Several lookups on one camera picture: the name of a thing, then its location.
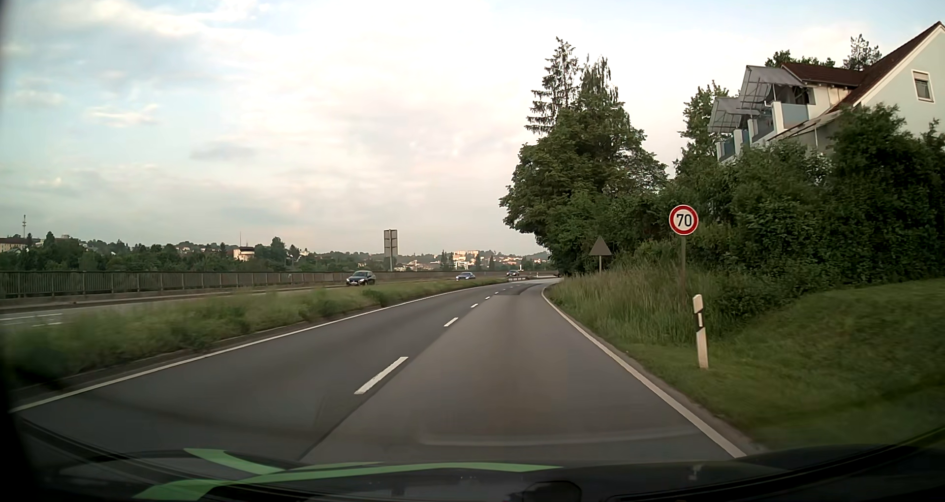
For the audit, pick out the distant town buildings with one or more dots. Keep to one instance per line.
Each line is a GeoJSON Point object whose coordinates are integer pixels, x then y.
{"type": "Point", "coordinates": [472, 258]}

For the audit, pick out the blue car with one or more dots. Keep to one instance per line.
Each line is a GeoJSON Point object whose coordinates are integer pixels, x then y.
{"type": "Point", "coordinates": [465, 275]}

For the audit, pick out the tall rectangular sign board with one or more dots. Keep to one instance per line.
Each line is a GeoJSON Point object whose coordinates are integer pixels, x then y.
{"type": "Point", "coordinates": [390, 243]}

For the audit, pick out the dark car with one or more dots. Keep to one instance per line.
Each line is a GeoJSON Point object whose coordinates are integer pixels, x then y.
{"type": "Point", "coordinates": [360, 277]}

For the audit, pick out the tall green trees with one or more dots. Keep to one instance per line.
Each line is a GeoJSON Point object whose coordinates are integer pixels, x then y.
{"type": "Point", "coordinates": [583, 184]}

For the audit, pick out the triangular road sign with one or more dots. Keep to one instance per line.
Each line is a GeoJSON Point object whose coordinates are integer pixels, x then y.
{"type": "Point", "coordinates": [599, 249]}

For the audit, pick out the grey asphalt road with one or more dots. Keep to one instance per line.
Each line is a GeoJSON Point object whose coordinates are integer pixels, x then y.
{"type": "Point", "coordinates": [472, 384]}

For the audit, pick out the road markings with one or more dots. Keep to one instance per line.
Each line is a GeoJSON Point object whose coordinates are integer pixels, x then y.
{"type": "Point", "coordinates": [380, 376]}

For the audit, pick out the round speed limit sign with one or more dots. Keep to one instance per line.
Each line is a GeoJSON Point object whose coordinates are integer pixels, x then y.
{"type": "Point", "coordinates": [683, 221]}

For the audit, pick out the white building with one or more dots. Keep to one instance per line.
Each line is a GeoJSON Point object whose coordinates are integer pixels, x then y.
{"type": "Point", "coordinates": [243, 253]}

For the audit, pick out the car's own bonnet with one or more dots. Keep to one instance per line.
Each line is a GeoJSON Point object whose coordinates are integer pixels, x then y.
{"type": "Point", "coordinates": [458, 480]}

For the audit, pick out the grass median strip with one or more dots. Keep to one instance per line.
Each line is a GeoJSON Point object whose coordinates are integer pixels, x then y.
{"type": "Point", "coordinates": [184, 325]}

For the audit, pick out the distant row of trees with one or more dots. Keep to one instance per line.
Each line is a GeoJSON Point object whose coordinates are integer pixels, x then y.
{"type": "Point", "coordinates": [148, 255]}

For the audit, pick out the grey metal railing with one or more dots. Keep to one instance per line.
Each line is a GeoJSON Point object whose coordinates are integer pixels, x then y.
{"type": "Point", "coordinates": [148, 281]}

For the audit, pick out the dense green hedge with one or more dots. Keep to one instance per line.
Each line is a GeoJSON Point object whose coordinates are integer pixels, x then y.
{"type": "Point", "coordinates": [812, 207]}

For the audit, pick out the grass verge bank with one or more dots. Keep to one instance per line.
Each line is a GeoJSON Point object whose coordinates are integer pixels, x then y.
{"type": "Point", "coordinates": [812, 354]}

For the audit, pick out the white house with balconies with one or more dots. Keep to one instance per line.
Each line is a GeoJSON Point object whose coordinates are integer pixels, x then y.
{"type": "Point", "coordinates": [819, 103]}

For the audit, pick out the grey asphalt opposite carriageway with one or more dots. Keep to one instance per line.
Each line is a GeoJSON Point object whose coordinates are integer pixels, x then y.
{"type": "Point", "coordinates": [88, 308]}

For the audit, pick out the low building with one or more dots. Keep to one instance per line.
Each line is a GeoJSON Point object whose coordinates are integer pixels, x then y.
{"type": "Point", "coordinates": [13, 243]}

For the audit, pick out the white black marker post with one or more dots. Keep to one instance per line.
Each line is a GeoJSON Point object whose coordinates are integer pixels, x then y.
{"type": "Point", "coordinates": [700, 332]}

